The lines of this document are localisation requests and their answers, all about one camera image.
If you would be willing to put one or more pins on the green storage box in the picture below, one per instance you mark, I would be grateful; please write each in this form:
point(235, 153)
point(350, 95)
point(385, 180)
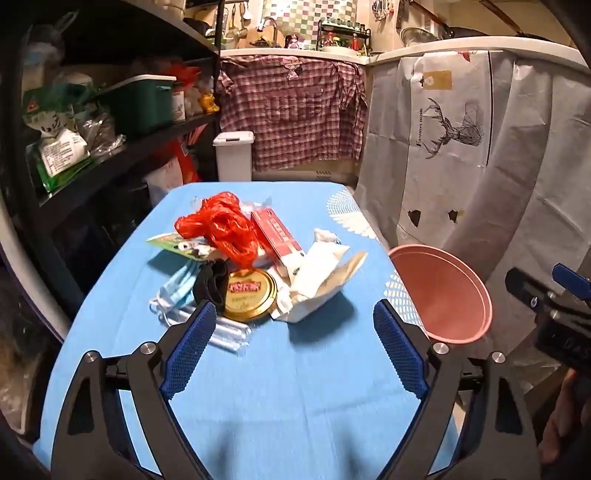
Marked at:
point(138, 106)

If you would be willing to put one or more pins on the white plastic bag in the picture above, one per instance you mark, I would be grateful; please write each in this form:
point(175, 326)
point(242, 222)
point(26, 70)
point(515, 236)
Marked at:
point(46, 50)

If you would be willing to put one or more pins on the labelled glass jar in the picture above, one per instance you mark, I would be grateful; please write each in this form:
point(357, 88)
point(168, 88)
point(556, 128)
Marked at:
point(178, 106)

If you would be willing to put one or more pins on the person's right hand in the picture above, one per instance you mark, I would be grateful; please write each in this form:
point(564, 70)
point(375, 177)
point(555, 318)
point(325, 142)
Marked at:
point(565, 420)

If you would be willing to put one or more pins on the black spice rack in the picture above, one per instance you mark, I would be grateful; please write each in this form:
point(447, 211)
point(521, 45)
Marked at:
point(344, 32)

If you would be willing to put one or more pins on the wooden cutting board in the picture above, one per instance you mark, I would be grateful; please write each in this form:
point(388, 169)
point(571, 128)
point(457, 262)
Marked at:
point(258, 38)

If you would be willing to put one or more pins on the blue tablecloth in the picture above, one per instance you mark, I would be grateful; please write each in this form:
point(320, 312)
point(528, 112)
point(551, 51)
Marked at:
point(286, 369)

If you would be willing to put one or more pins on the pink bottle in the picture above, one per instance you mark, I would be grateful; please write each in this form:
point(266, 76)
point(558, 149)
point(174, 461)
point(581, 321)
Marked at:
point(293, 41)

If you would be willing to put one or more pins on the clear plastic wrapper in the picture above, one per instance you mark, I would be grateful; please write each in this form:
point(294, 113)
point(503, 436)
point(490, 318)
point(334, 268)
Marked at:
point(227, 333)

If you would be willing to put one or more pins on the cream tissue pack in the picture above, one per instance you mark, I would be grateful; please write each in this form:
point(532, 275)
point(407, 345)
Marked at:
point(323, 290)

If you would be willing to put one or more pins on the white deer print sheet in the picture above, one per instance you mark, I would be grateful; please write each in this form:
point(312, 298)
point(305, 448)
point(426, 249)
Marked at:
point(443, 175)

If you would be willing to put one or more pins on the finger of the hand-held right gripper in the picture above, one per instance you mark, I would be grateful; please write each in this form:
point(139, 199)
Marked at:
point(526, 288)
point(572, 279)

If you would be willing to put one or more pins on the black shelving rack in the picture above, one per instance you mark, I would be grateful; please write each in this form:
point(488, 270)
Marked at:
point(138, 148)

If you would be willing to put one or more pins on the black frying pan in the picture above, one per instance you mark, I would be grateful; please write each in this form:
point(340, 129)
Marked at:
point(455, 32)

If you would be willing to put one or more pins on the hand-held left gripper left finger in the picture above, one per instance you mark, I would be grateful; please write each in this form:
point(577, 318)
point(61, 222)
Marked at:
point(191, 346)

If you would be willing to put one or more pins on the gold metal lid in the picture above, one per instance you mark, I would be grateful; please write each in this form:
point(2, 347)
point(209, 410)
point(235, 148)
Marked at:
point(251, 300)

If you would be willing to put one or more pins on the white paper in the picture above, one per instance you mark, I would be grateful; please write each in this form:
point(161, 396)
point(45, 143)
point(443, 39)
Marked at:
point(325, 256)

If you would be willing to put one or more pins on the pink plastic bin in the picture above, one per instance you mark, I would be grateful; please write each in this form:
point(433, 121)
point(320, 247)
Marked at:
point(443, 295)

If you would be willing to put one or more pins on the orange plastic bag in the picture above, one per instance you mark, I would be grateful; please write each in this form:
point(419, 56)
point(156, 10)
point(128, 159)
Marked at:
point(182, 74)

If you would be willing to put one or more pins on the white countertop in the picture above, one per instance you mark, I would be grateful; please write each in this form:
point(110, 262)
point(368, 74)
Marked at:
point(406, 51)

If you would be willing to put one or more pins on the red cardboard box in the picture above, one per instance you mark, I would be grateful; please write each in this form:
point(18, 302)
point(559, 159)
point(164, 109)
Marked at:
point(277, 233)

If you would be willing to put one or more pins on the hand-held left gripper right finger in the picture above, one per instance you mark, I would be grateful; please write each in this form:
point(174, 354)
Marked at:
point(399, 346)

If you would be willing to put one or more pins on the yellow figurine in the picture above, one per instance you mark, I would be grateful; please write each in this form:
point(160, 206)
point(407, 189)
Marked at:
point(208, 102)

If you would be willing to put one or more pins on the red plaid shirt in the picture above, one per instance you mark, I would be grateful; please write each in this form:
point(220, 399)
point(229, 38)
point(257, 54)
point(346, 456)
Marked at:
point(286, 115)

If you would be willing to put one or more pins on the green snack packet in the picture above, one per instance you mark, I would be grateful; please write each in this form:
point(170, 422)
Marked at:
point(168, 241)

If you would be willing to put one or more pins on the chrome faucet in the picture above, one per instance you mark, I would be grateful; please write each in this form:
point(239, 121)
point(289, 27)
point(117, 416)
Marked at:
point(272, 27)

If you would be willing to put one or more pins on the black cloth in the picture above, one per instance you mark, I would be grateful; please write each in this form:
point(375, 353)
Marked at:
point(208, 281)

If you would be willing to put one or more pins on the red printed bag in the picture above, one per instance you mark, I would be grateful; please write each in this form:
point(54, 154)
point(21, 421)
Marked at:
point(182, 161)

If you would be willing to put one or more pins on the green food packets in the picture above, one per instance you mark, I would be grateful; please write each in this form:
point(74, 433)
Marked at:
point(55, 152)

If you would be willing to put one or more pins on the blue face mask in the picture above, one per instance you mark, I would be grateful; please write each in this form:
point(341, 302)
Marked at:
point(178, 287)

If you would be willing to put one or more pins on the white pedal bin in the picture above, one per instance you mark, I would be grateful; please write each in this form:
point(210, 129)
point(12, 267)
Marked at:
point(233, 157)

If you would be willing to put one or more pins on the white bowl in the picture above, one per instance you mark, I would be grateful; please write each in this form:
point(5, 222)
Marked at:
point(339, 50)

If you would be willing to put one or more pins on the red plastic bag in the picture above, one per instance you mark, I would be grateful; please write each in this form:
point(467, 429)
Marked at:
point(221, 226)

